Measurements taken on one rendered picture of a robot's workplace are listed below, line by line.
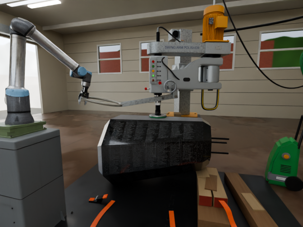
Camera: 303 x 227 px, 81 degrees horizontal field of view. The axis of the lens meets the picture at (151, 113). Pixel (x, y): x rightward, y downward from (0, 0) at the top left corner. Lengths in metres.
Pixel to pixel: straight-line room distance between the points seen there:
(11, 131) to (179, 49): 1.73
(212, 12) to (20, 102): 2.09
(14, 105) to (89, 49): 8.55
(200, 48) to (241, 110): 6.19
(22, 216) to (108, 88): 8.06
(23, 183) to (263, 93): 7.95
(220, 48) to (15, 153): 2.15
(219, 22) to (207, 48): 0.29
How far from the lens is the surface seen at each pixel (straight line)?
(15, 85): 1.88
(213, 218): 1.76
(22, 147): 1.55
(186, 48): 2.17
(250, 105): 8.24
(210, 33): 2.31
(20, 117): 1.68
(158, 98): 2.11
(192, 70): 2.17
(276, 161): 2.69
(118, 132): 1.99
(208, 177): 2.10
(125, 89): 8.88
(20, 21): 1.86
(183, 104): 2.79
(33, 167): 1.64
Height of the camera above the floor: 1.21
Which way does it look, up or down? 8 degrees down
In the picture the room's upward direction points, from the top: straight up
